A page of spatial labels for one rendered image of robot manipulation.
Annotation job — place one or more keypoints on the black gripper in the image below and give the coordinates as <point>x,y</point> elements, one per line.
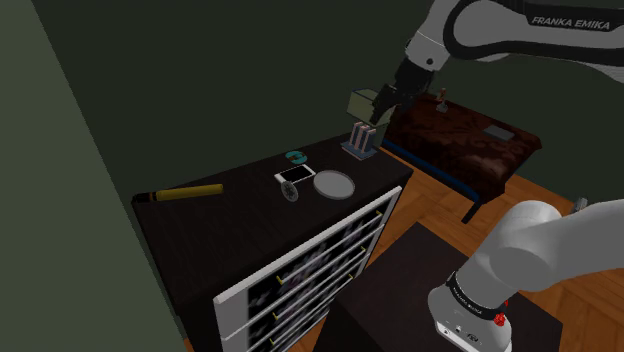
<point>408,84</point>

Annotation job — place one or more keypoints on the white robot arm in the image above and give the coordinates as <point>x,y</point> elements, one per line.
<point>526,253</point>

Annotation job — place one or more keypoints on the small brown figure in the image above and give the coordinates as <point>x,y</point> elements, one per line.
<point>442,102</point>

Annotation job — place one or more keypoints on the olive green box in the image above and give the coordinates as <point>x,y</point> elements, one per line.
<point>360,103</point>

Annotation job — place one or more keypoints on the bed with brown cover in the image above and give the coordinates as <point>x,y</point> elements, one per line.
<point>453,141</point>

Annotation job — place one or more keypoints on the pink and blue book stand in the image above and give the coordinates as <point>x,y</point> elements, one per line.
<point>360,139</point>

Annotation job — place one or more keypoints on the grey flat tablet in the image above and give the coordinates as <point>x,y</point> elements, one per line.
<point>498,132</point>

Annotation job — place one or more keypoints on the grey round plate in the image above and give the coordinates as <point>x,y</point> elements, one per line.
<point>334,184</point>

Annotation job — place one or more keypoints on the white phone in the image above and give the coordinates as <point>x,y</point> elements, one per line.
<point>295,173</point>

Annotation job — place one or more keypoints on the small grey patterned disc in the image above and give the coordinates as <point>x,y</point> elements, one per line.
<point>290,191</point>

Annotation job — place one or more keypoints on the dark robot stand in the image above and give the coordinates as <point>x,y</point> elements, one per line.
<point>390,292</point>

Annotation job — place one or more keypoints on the dark chest of drawers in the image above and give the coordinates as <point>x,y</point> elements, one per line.
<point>219,234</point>

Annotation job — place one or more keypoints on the yellow and black cylinder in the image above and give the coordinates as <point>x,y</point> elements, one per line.
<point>190,192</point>

